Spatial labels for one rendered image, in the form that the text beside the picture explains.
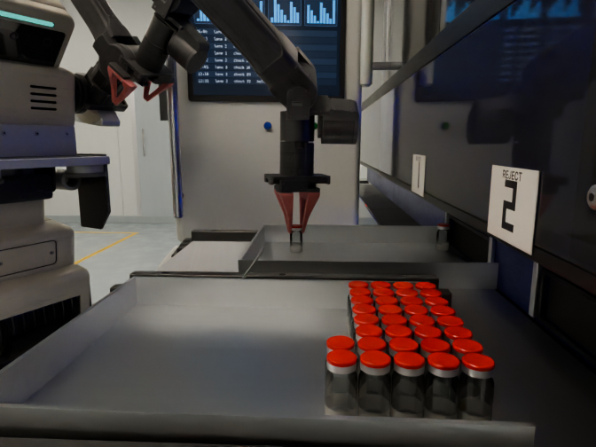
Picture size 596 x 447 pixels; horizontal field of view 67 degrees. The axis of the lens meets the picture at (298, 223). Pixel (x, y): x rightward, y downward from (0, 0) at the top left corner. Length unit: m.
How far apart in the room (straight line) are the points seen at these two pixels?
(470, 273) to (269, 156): 0.71
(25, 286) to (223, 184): 0.51
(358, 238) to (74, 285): 0.60
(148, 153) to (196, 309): 5.63
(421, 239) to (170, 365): 0.58
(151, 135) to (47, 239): 5.11
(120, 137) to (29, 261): 5.29
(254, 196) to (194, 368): 0.84
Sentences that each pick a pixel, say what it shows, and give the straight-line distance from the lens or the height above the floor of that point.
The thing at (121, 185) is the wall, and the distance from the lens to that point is 6.32.
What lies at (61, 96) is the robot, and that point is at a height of 1.16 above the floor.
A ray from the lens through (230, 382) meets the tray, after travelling 0.38.
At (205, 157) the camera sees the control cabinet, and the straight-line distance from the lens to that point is 1.20.
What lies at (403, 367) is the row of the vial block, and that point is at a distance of 0.31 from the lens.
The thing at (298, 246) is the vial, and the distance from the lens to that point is 0.77.
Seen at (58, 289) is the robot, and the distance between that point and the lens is 1.04.
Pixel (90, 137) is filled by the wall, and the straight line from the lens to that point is 6.45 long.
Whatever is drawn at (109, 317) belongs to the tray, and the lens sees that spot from 0.50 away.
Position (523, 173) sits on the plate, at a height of 1.05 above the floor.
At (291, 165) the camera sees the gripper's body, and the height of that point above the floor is 1.03.
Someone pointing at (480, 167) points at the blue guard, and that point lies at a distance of 0.46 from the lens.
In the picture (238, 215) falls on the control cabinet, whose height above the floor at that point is 0.88.
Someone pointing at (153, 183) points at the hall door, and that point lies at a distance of 6.14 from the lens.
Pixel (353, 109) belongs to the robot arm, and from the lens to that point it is 0.73.
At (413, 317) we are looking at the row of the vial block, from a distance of 0.39.
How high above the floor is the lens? 1.07
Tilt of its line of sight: 10 degrees down
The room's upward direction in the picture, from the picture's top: straight up
